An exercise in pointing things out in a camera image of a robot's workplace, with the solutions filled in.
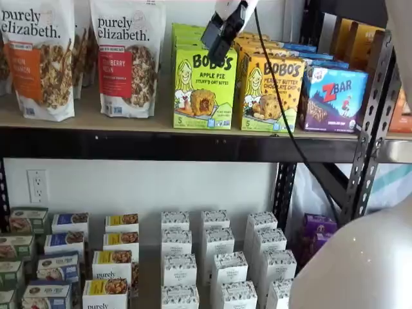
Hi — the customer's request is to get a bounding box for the yellow Bobo's peanut butter box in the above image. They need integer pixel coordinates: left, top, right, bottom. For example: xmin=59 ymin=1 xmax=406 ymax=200
xmin=239 ymin=31 xmax=272 ymax=41
xmin=239 ymin=53 xmax=305 ymax=133
xmin=234 ymin=37 xmax=284 ymax=49
xmin=236 ymin=44 xmax=297 ymax=59

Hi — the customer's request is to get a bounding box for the black cable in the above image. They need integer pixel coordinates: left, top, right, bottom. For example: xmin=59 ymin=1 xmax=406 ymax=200
xmin=253 ymin=6 xmax=339 ymax=223

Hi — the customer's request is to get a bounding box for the grey metal shelf beam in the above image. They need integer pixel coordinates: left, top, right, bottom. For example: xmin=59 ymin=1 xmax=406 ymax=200
xmin=382 ymin=140 xmax=412 ymax=162

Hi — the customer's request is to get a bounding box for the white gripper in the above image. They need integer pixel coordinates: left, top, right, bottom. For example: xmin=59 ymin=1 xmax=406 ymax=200
xmin=200 ymin=0 xmax=259 ymax=61

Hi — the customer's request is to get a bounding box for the white yellow granola box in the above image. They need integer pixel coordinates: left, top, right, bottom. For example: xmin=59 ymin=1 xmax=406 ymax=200
xmin=102 ymin=230 xmax=140 ymax=255
xmin=92 ymin=250 xmax=133 ymax=284
xmin=82 ymin=278 xmax=129 ymax=309
xmin=105 ymin=213 xmax=140 ymax=233

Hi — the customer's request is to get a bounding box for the black metal shelving rack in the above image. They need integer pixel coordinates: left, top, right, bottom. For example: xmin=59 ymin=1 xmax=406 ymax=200
xmin=0 ymin=0 xmax=403 ymax=232

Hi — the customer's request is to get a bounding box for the green granola box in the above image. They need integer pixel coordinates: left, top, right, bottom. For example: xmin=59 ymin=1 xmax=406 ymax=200
xmin=0 ymin=234 xmax=36 ymax=261
xmin=9 ymin=207 xmax=50 ymax=234
xmin=0 ymin=259 xmax=25 ymax=290
xmin=0 ymin=289 xmax=17 ymax=309

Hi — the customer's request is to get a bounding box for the green Bobo's apple pie box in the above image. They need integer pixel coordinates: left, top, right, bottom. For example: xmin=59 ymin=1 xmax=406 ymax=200
xmin=173 ymin=40 xmax=213 ymax=51
xmin=172 ymin=32 xmax=210 ymax=44
xmin=171 ymin=23 xmax=207 ymax=37
xmin=173 ymin=44 xmax=238 ymax=130

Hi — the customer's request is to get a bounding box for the blue Zbar box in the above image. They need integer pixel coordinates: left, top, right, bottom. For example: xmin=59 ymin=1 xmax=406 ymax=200
xmin=282 ymin=41 xmax=318 ymax=54
xmin=304 ymin=59 xmax=351 ymax=70
xmin=298 ymin=66 xmax=370 ymax=133
xmin=295 ymin=50 xmax=335 ymax=62

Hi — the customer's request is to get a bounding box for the white patterned pantry box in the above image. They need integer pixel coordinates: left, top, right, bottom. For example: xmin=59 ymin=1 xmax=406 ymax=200
xmin=247 ymin=211 xmax=278 ymax=232
xmin=205 ymin=227 xmax=235 ymax=258
xmin=220 ymin=281 xmax=258 ymax=309
xmin=160 ymin=211 xmax=191 ymax=232
xmin=252 ymin=228 xmax=287 ymax=254
xmin=261 ymin=249 xmax=297 ymax=284
xmin=201 ymin=211 xmax=231 ymax=232
xmin=161 ymin=229 xmax=193 ymax=257
xmin=211 ymin=252 xmax=248 ymax=286
xmin=160 ymin=285 xmax=200 ymax=309
xmin=163 ymin=254 xmax=198 ymax=287
xmin=267 ymin=279 xmax=292 ymax=309

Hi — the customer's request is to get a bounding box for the white granola bag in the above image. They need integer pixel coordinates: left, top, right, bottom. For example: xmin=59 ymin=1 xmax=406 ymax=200
xmin=0 ymin=30 xmax=15 ymax=97
xmin=72 ymin=0 xmax=99 ymax=100

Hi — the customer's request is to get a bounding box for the red label granola bag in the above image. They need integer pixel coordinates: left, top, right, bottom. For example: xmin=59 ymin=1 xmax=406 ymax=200
xmin=89 ymin=0 xmax=167 ymax=119

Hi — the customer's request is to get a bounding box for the white wall outlet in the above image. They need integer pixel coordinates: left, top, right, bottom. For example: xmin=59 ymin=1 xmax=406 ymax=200
xmin=27 ymin=169 xmax=49 ymax=203

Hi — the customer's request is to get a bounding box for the orange snack box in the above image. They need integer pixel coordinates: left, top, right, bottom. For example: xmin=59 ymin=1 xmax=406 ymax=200
xmin=388 ymin=86 xmax=412 ymax=133

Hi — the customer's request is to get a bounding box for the wooden shelf board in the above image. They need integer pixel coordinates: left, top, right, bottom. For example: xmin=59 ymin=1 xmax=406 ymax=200
xmin=0 ymin=77 xmax=363 ymax=140

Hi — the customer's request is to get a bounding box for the yellow brown snack box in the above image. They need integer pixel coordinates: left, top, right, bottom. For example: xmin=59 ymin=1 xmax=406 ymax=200
xmin=346 ymin=22 xmax=386 ymax=72
xmin=331 ymin=17 xmax=363 ymax=59

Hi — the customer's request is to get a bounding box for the blue granola box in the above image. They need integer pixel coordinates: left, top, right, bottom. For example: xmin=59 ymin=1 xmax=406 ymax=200
xmin=21 ymin=281 xmax=73 ymax=309
xmin=44 ymin=231 xmax=86 ymax=258
xmin=37 ymin=251 xmax=80 ymax=284
xmin=51 ymin=212 xmax=90 ymax=239

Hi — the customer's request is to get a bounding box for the orange label granola bag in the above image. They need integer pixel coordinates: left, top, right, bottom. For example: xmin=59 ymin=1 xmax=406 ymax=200
xmin=0 ymin=0 xmax=77 ymax=122

